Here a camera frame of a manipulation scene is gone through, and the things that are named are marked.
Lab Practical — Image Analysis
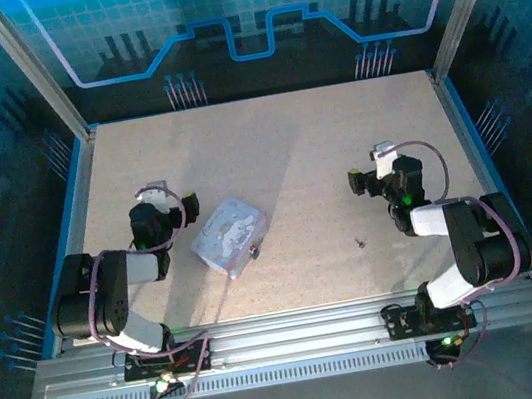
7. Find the left controller board green light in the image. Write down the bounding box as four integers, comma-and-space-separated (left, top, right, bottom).
146, 369, 188, 399

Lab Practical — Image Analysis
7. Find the controller board green light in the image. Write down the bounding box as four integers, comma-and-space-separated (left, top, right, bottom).
146, 369, 188, 399
423, 332, 470, 363

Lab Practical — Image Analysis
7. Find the right controller board green light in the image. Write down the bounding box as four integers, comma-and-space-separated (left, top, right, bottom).
423, 332, 470, 363

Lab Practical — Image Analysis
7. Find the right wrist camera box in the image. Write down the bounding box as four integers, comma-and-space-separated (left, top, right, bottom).
369, 139, 403, 181

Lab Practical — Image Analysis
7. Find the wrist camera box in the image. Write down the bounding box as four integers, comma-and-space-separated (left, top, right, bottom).
369, 139, 403, 181
134, 177, 174, 219

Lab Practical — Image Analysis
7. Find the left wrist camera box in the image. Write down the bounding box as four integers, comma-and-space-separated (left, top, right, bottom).
134, 177, 174, 219

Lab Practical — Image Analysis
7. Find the aluminium table side rail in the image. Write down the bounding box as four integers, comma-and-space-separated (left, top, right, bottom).
18, 127, 132, 357
427, 59, 532, 292

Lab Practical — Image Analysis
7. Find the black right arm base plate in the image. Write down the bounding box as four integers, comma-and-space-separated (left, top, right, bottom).
381, 291, 484, 342

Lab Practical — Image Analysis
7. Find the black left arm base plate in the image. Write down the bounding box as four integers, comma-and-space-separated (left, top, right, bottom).
120, 337, 216, 384

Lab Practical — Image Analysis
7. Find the aluminium mounting rail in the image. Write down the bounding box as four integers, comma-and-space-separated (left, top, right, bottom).
31, 272, 532, 399

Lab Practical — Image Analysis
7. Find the slotted grey cable duct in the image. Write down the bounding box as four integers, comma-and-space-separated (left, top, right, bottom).
77, 327, 532, 399

